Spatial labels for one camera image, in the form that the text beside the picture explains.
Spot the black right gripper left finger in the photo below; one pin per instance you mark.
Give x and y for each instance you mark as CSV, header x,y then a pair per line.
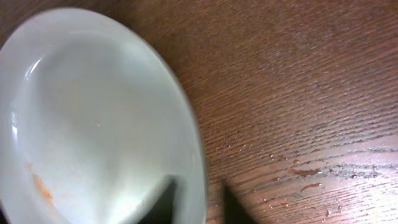
x,y
162,211

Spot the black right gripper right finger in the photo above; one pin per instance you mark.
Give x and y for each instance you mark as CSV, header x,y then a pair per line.
x,y
233,210

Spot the white plate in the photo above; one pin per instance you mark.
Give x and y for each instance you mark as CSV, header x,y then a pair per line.
x,y
94,125

